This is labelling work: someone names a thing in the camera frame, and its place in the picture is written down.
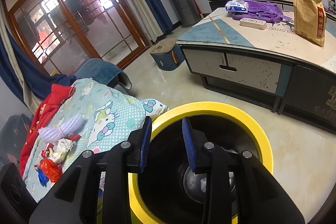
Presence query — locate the lavender foam fruit net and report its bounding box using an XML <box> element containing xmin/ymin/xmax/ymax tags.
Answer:
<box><xmin>38</xmin><ymin>114</ymin><xmax>85</xmax><ymax>144</ymax></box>

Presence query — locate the yellow rimmed trash bin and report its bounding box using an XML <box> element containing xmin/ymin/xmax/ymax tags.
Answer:
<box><xmin>97</xmin><ymin>101</ymin><xmax>274</xmax><ymax>224</ymax></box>

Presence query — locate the dark sofa cushion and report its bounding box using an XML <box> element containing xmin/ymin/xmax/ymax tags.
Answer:
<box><xmin>0</xmin><ymin>114</ymin><xmax>31</xmax><ymax>168</ymax></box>

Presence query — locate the red blanket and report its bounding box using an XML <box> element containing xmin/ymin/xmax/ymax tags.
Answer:
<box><xmin>19</xmin><ymin>84</ymin><xmax>76</xmax><ymax>177</ymax></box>

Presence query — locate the red plastic bag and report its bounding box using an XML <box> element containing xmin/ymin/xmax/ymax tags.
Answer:
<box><xmin>39</xmin><ymin>159</ymin><xmax>62</xmax><ymax>182</ymax></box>

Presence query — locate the red cylindrical bottle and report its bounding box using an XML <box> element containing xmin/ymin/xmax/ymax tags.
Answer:
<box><xmin>41</xmin><ymin>143</ymin><xmax>54</xmax><ymax>159</ymax></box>

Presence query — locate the yellow white snack packet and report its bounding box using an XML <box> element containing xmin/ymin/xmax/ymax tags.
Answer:
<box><xmin>47</xmin><ymin>148</ymin><xmax>67</xmax><ymax>165</ymax></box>

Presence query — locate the tissue pack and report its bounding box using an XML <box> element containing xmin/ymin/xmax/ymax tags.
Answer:
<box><xmin>225</xmin><ymin>0</ymin><xmax>249</xmax><ymax>13</ymax></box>

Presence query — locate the blue curtain left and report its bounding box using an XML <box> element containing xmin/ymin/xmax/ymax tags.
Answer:
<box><xmin>1</xmin><ymin>9</ymin><xmax>76</xmax><ymax>113</ymax></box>

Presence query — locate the black tv cabinet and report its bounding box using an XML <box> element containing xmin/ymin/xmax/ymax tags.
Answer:
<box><xmin>208</xmin><ymin>0</ymin><xmax>336</xmax><ymax>21</ymax></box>

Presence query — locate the red snack bar wrapper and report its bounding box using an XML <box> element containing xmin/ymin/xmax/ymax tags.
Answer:
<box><xmin>66</xmin><ymin>134</ymin><xmax>81</xmax><ymax>141</ymax></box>

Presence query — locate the purple cloth bag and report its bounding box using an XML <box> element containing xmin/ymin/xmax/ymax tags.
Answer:
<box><xmin>232</xmin><ymin>0</ymin><xmax>292</xmax><ymax>23</ymax></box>

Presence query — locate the marble top coffee table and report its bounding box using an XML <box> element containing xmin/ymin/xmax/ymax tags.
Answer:
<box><xmin>177</xmin><ymin>8</ymin><xmax>335</xmax><ymax>132</ymax></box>

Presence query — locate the small blue storage stool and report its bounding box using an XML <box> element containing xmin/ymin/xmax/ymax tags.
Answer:
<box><xmin>150</xmin><ymin>39</ymin><xmax>185</xmax><ymax>71</ymax></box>

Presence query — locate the brown paper snack bag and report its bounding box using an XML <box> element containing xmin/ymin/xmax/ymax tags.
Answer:
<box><xmin>293</xmin><ymin>0</ymin><xmax>326</xmax><ymax>48</ymax></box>

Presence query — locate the wooden glass sliding door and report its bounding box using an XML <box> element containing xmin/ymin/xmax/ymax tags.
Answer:
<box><xmin>2</xmin><ymin>0</ymin><xmax>149</xmax><ymax>75</ymax></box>

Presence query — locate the blue rubber glove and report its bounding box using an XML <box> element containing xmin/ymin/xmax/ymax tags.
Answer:
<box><xmin>36</xmin><ymin>167</ymin><xmax>50</xmax><ymax>187</ymax></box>

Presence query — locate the white foam fruit net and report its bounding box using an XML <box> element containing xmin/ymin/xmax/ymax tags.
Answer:
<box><xmin>56</xmin><ymin>138</ymin><xmax>74</xmax><ymax>156</ymax></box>

